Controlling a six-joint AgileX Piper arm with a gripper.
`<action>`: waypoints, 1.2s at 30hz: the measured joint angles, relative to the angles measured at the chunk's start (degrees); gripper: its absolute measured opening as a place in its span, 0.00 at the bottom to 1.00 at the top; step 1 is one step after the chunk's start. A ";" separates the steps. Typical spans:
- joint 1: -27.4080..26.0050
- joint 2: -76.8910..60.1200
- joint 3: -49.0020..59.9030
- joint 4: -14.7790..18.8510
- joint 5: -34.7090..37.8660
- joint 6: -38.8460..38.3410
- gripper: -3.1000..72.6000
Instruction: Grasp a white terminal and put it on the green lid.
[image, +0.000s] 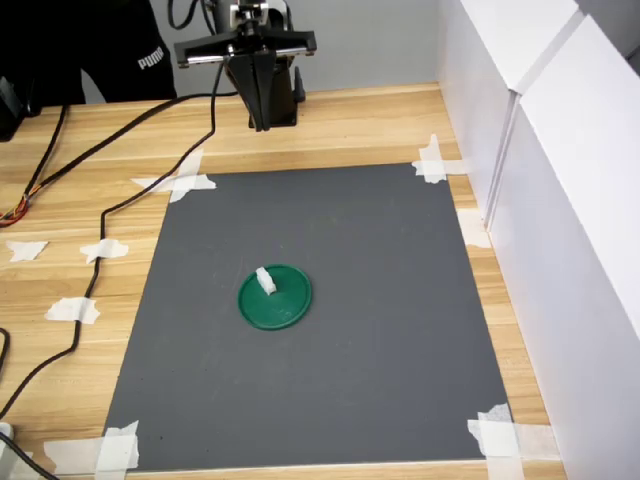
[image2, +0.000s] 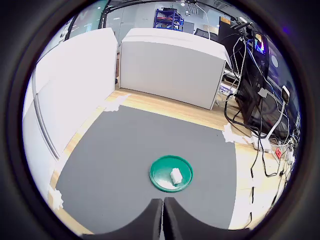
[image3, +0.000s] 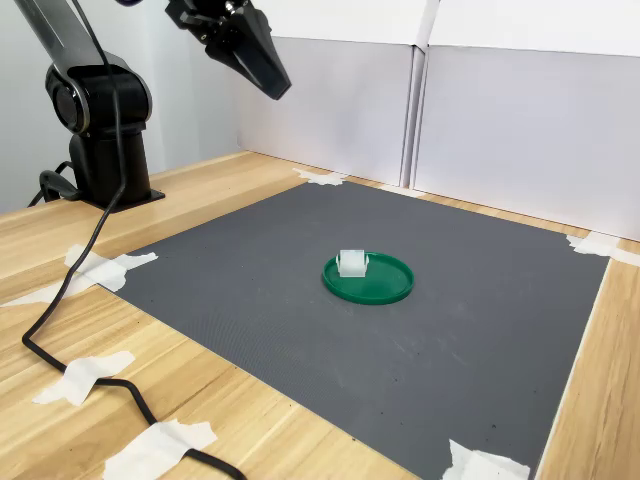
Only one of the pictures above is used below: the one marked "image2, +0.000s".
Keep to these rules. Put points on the small white plastic terminal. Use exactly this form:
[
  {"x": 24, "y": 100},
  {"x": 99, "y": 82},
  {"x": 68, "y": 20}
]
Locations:
[{"x": 176, "y": 176}]

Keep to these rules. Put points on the round green lid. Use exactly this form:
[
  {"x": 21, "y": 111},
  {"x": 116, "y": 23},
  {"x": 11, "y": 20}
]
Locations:
[{"x": 160, "y": 172}]

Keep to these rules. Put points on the dark grey mat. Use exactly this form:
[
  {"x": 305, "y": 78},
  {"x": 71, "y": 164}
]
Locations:
[{"x": 125, "y": 155}]

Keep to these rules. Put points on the white tape piece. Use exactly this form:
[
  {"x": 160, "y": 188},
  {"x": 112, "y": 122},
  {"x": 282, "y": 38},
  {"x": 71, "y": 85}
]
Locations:
[
  {"x": 113, "y": 106},
  {"x": 56, "y": 197},
  {"x": 228, "y": 133}
]

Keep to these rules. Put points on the white power strip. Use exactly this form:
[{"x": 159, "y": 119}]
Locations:
[{"x": 266, "y": 147}]

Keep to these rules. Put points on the small red tag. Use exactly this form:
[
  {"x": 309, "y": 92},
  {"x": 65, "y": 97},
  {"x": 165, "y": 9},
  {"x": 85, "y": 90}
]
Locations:
[{"x": 278, "y": 153}]

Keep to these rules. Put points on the white partition panel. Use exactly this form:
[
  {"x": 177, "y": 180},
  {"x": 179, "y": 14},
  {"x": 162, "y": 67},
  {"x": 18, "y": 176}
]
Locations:
[
  {"x": 37, "y": 137},
  {"x": 170, "y": 70},
  {"x": 75, "y": 75}
]

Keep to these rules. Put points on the black computer tower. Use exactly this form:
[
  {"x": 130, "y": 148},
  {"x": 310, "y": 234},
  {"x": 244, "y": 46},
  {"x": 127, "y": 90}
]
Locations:
[{"x": 252, "y": 82}]

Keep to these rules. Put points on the white webcam on gooseneck stand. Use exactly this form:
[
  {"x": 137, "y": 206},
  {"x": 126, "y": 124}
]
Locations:
[{"x": 285, "y": 93}]

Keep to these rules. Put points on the blue shelf rack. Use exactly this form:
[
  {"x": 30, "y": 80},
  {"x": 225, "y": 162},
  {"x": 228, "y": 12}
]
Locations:
[{"x": 172, "y": 18}]

